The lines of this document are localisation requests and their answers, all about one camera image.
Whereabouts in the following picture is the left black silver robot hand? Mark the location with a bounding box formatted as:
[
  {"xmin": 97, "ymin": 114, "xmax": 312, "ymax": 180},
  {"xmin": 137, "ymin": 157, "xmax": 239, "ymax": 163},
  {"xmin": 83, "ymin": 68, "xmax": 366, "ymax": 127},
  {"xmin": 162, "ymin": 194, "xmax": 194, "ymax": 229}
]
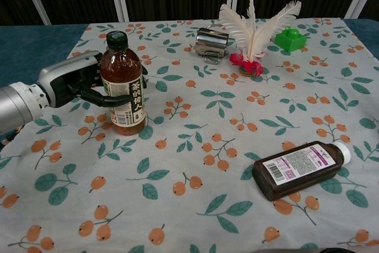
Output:
[{"xmin": 38, "ymin": 50, "xmax": 149, "ymax": 108}]

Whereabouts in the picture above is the brown tea bottle green label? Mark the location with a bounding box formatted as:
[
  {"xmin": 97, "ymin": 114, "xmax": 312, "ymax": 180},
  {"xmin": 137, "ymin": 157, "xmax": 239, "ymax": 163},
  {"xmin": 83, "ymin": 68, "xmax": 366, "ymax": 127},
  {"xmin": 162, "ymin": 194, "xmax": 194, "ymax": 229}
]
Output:
[{"xmin": 99, "ymin": 30, "xmax": 148, "ymax": 136}]

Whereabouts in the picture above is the brown medicine bottle white cap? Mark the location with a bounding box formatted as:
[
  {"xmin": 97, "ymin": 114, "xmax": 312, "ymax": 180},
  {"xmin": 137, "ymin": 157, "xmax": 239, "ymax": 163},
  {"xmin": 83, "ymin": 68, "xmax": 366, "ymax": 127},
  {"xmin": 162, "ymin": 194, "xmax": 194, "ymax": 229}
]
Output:
[{"xmin": 253, "ymin": 140, "xmax": 352, "ymax": 201}]

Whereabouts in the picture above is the floral leaf print cloth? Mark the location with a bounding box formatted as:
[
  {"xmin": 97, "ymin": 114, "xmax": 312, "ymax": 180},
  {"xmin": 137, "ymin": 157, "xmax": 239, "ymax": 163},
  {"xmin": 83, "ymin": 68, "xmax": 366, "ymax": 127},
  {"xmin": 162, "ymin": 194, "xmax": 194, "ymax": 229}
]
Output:
[{"xmin": 0, "ymin": 17, "xmax": 379, "ymax": 253}]

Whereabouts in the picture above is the stainless steel cup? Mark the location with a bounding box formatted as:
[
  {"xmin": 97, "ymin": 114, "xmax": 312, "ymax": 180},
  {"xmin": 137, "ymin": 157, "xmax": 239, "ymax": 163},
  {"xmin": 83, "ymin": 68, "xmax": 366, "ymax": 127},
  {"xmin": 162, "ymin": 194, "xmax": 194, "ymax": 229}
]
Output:
[{"xmin": 194, "ymin": 23, "xmax": 230, "ymax": 65}]

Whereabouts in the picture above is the white feather shuttlecock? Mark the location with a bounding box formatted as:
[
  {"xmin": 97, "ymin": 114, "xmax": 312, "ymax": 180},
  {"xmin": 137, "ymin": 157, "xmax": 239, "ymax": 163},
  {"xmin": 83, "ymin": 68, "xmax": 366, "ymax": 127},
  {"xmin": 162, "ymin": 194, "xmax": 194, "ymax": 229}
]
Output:
[{"xmin": 219, "ymin": 0, "xmax": 302, "ymax": 76}]

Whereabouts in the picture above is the green toy building block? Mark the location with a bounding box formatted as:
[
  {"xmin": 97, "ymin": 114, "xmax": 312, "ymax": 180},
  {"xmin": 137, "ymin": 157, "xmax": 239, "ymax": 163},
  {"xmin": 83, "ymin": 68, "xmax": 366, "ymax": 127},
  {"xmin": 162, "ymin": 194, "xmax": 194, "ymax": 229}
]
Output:
[{"xmin": 274, "ymin": 27, "xmax": 307, "ymax": 53}]

